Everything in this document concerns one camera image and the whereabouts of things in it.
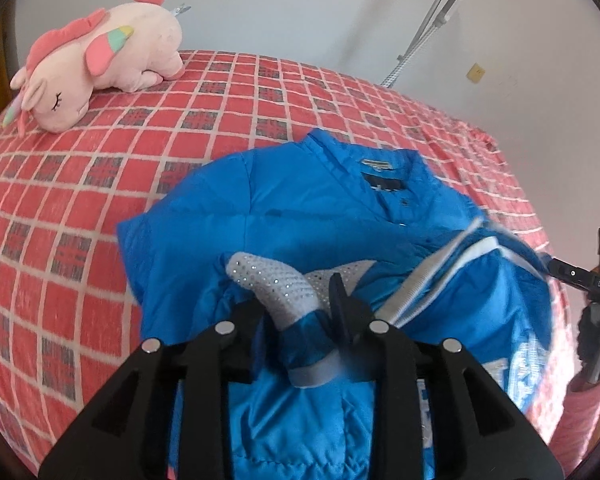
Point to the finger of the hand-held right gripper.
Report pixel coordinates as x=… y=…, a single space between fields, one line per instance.
x=570 y=272

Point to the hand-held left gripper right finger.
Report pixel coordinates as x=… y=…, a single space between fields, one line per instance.
x=342 y=310

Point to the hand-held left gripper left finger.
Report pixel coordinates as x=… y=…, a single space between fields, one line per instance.
x=245 y=322

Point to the blue puffer jacket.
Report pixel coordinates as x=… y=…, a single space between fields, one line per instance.
x=290 y=210

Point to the pink satin bed sheet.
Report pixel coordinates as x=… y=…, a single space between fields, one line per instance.
x=580 y=420

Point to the red checkered blanket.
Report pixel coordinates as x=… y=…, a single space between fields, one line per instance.
x=55 y=210

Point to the grey crutch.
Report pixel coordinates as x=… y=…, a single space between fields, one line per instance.
x=432 y=20

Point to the pink unicorn plush toy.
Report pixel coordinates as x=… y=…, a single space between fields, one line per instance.
x=105 y=55

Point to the yellow wall socket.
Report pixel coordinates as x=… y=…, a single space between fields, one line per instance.
x=476 y=72

